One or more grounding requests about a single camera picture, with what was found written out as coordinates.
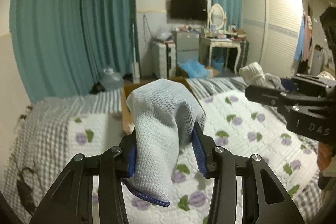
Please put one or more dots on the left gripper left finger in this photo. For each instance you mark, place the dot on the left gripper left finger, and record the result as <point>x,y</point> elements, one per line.
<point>70,198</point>

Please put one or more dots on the blue bubble wrap pile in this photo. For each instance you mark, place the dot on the blue bubble wrap pile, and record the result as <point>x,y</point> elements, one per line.
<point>193,69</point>

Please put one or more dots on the white sock green band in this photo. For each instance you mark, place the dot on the white sock green band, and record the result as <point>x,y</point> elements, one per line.
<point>273,81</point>

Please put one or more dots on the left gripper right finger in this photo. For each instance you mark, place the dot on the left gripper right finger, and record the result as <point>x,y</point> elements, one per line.
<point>265,200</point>

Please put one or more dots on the large teal curtain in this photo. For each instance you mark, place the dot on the large teal curtain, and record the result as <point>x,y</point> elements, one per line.
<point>61,47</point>

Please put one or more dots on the white hard suitcase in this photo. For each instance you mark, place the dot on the white hard suitcase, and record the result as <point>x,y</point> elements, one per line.
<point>164,60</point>

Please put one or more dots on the white ribbed sock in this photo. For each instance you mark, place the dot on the white ribbed sock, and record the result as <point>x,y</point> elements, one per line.
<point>253,74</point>

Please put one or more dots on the open cardboard box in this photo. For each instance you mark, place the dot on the open cardboard box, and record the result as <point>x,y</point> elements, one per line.
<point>161,106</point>

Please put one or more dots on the white oval vanity mirror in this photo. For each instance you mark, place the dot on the white oval vanity mirror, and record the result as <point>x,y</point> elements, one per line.
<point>217,18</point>

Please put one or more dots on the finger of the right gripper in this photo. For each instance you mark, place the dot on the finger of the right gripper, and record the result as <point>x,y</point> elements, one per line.
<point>265,96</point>
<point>307,84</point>

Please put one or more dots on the black wall television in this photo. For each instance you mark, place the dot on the black wall television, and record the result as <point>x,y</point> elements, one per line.
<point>189,9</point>

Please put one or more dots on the clear water jug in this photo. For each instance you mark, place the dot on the clear water jug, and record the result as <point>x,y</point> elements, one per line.
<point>111,80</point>

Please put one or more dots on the blue plastic basket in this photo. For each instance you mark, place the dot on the blue plastic basket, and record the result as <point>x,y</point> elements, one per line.
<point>218,63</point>

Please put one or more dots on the white louvered wardrobe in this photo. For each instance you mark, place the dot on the white louvered wardrobe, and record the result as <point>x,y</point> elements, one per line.
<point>272,28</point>

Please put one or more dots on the grey mini fridge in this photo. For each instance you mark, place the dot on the grey mini fridge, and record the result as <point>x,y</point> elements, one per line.
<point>186,45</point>

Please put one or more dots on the white stick vacuum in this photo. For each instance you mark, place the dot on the white stick vacuum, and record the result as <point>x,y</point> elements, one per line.
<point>135,64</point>

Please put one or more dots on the white floral quilt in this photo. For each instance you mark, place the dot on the white floral quilt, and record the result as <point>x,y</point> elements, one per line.
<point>233,122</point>

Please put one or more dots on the light blue white sock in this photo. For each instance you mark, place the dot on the light blue white sock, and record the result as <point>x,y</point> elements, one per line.
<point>155,164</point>

